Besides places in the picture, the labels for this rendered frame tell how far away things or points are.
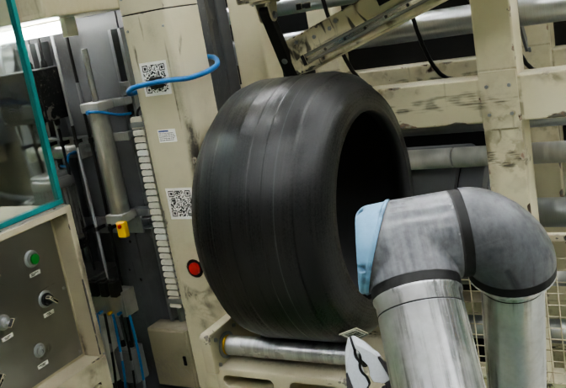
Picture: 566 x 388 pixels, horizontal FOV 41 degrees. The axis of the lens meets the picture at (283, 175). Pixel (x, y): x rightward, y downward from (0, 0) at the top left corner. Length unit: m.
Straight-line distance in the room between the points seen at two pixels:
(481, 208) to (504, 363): 0.26
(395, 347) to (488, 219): 0.20
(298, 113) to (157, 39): 0.41
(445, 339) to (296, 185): 0.54
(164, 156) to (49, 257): 0.35
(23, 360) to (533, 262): 1.14
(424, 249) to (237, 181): 0.56
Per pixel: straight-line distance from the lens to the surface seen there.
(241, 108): 1.52
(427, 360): 0.91
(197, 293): 1.81
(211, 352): 1.71
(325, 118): 1.44
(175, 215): 1.76
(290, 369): 1.66
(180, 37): 1.69
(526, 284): 1.02
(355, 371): 1.26
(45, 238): 1.78
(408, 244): 0.95
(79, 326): 1.86
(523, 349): 1.11
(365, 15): 1.87
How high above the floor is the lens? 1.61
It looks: 12 degrees down
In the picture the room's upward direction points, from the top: 10 degrees counter-clockwise
